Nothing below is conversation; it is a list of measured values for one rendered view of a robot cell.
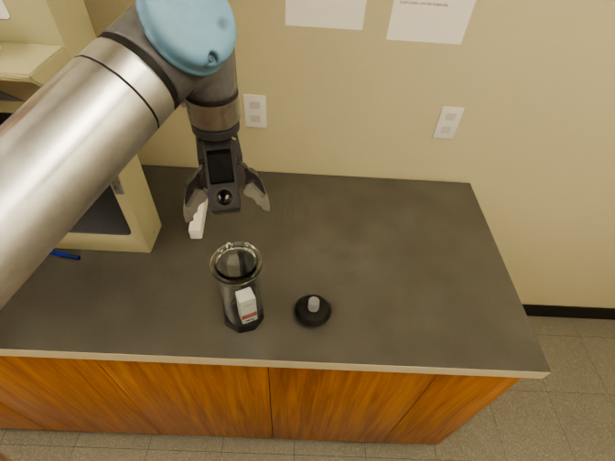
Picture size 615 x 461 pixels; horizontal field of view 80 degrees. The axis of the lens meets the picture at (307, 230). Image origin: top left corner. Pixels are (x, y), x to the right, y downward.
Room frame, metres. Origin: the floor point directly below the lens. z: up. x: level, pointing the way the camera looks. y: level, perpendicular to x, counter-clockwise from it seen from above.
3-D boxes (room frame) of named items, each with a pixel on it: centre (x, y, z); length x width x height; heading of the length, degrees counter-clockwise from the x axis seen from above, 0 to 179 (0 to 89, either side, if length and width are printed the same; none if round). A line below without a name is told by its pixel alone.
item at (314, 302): (0.48, -0.03, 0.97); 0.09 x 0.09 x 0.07
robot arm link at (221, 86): (0.48, 0.15, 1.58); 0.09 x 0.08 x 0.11; 141
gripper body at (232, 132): (0.49, 0.15, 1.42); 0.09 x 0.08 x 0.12; 18
